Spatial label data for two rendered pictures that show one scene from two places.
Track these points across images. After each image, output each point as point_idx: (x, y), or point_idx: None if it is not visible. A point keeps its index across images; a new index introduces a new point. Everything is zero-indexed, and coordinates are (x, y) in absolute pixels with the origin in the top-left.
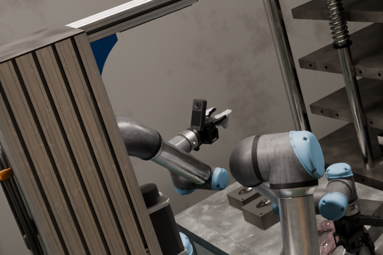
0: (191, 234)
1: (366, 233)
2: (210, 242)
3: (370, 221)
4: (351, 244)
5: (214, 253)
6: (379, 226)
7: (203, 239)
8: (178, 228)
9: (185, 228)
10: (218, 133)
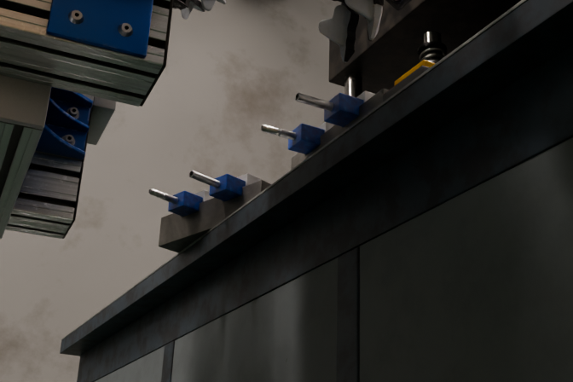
0: (81, 332)
1: None
2: (104, 307)
3: None
4: None
5: (104, 373)
6: None
7: (96, 315)
8: (66, 345)
9: (78, 327)
10: None
